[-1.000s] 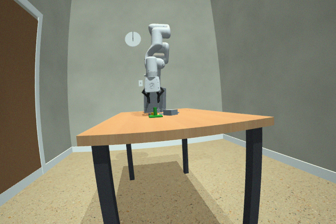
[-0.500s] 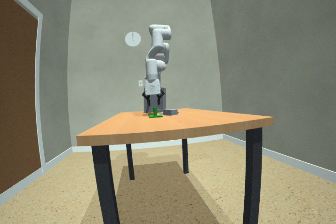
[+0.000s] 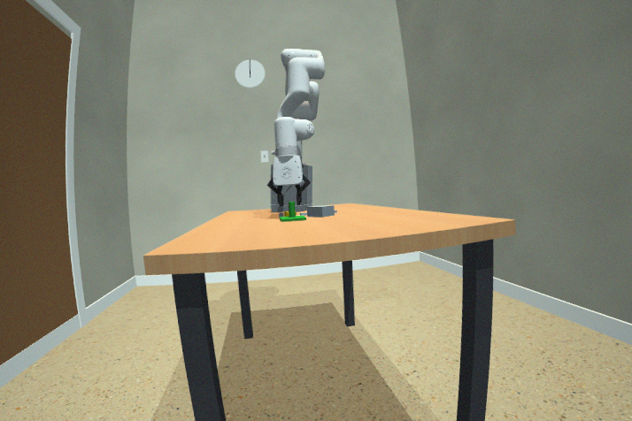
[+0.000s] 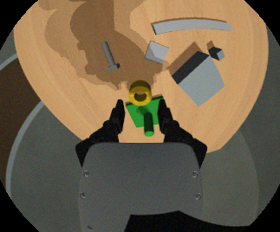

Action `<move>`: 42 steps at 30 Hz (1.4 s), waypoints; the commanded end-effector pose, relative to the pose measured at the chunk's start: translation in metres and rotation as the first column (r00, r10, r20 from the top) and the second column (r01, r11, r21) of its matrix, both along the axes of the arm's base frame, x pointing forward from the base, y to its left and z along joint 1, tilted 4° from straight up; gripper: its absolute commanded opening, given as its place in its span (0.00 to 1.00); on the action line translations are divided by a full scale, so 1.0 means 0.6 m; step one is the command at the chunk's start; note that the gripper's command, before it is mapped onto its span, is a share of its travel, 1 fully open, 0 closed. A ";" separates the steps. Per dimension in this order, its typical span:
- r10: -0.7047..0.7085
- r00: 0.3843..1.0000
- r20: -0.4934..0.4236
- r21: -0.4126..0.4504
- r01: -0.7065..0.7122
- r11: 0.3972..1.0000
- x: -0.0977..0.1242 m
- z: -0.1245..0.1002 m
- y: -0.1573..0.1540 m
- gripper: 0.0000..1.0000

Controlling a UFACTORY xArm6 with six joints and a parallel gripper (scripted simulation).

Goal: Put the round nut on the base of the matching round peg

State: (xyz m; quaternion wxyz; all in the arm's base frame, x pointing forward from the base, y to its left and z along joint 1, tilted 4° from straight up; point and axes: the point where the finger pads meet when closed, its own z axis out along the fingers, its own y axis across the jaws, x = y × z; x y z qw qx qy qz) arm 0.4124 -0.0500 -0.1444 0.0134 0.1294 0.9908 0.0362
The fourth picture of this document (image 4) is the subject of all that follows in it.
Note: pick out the grey bolt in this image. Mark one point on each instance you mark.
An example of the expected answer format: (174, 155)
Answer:
(109, 57)

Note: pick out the gold round nut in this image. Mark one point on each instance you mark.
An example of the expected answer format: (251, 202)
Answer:
(140, 99)

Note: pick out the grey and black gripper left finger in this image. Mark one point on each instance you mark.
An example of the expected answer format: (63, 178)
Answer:
(109, 132)

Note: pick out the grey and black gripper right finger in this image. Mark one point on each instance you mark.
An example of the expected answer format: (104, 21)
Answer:
(174, 133)

